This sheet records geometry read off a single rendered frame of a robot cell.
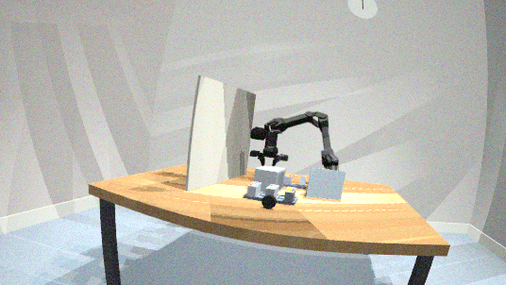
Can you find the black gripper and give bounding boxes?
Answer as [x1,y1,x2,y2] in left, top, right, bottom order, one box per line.
[250,141,288,167]

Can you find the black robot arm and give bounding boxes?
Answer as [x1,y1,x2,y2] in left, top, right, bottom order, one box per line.
[250,111,339,171]

